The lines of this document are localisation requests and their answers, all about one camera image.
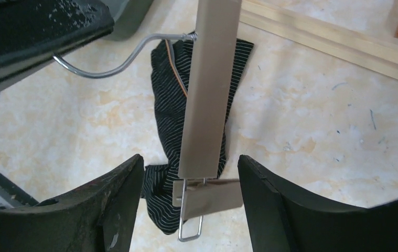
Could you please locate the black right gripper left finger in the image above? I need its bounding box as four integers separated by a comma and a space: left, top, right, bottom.
0, 154, 144, 251

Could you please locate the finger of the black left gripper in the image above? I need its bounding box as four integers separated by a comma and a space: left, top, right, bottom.
0, 1, 114, 92

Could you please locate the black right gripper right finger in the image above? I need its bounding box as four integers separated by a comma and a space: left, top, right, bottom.
238, 155, 398, 251

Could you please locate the grey plastic bin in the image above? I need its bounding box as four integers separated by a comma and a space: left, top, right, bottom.
102, 0, 153, 41

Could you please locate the wooden clothes rack frame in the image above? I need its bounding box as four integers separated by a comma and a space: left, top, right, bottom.
240, 1, 398, 80

